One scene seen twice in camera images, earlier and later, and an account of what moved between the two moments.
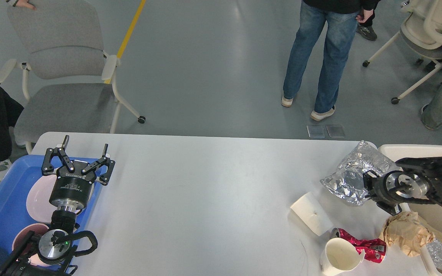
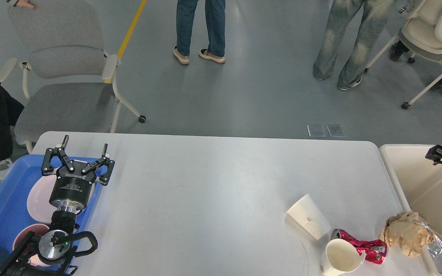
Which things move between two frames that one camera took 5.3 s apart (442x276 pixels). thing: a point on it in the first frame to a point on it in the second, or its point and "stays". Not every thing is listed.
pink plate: (39, 207) stays
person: (338, 19) to (215, 19)
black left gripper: (71, 190) stays
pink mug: (36, 258) stays
